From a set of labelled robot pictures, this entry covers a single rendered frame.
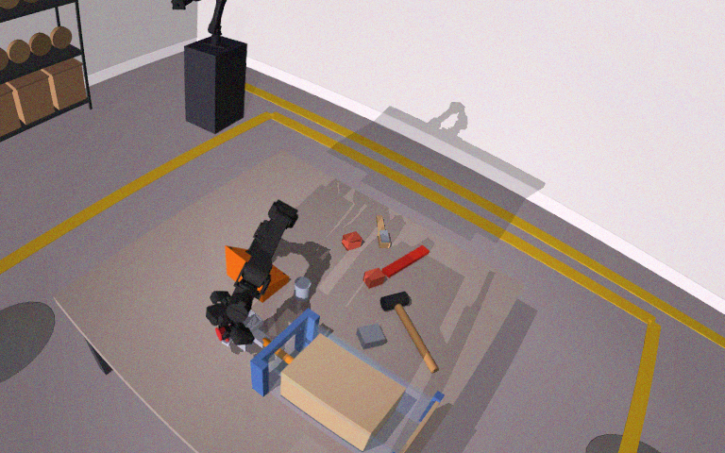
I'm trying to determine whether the mallet with tan wooden handle and dark head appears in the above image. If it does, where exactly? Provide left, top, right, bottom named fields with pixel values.
left=380, top=292, right=438, bottom=374

